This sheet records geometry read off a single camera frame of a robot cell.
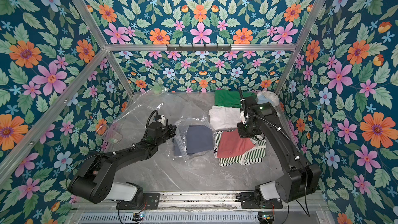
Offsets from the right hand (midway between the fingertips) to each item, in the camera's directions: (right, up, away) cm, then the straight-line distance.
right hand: (246, 132), depth 76 cm
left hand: (-37, +2, +14) cm, 40 cm away
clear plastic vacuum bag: (-75, -1, +25) cm, 79 cm away
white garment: (-10, +5, +26) cm, 28 cm away
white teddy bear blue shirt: (+21, +20, +29) cm, 41 cm away
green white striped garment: (+7, -14, +8) cm, 18 cm away
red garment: (-7, -8, +8) cm, 13 cm away
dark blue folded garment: (-25, -6, +17) cm, 31 cm away
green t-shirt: (-3, +19, +39) cm, 44 cm away
